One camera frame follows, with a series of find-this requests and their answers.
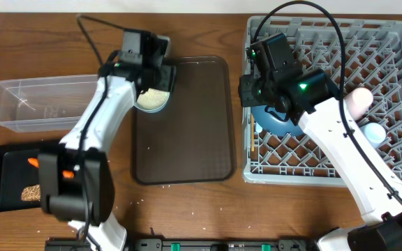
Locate pink cup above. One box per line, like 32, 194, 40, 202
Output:
344, 87, 373, 120

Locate dark blue plate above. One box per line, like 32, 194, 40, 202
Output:
251, 105, 304, 137

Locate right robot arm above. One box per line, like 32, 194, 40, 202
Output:
239, 33, 402, 250

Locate grey dishwasher rack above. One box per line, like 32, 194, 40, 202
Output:
241, 16, 402, 187

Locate wooden chopstick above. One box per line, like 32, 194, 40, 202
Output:
251, 114, 255, 152

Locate orange carrot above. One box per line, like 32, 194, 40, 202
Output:
27, 158, 75, 178

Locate black plastic bin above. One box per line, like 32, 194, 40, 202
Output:
0, 139, 59, 212

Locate dark brown serving tray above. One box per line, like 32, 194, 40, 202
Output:
131, 56, 237, 185

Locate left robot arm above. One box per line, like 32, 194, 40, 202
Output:
38, 29, 176, 250

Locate brown food scrap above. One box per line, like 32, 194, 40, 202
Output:
21, 185, 40, 201

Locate clear plastic bin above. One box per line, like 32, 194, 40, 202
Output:
0, 75, 98, 132

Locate light blue cup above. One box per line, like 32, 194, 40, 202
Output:
360, 123, 387, 149

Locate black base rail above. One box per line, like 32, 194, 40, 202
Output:
44, 237, 322, 251

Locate light blue plastic spoon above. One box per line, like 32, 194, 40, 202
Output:
255, 123, 262, 133

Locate light blue rice bowl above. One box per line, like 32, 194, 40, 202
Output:
135, 89, 170, 113

